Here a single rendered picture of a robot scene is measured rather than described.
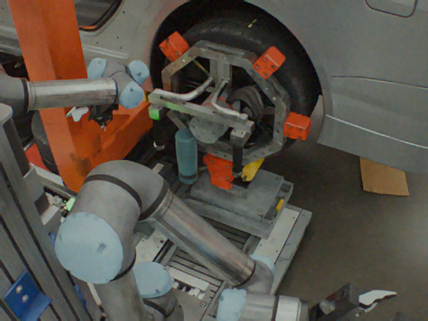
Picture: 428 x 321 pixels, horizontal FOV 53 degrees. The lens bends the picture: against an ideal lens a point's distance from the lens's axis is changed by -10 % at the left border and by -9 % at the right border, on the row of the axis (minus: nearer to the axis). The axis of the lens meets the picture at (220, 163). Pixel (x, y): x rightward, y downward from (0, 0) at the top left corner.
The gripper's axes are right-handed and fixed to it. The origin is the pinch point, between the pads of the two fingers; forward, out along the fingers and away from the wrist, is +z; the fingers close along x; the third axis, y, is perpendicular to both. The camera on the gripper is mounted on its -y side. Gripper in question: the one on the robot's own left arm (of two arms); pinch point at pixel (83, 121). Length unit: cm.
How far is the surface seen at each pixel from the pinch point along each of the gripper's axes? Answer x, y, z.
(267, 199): 109, 7, 4
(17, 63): 12, -121, 104
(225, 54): 34, -14, -44
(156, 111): 23.4, -3.0, -14.6
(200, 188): 88, -7, 29
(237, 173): 51, 21, -24
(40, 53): -24.1, -14.7, -9.5
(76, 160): 10.3, 1.1, 22.6
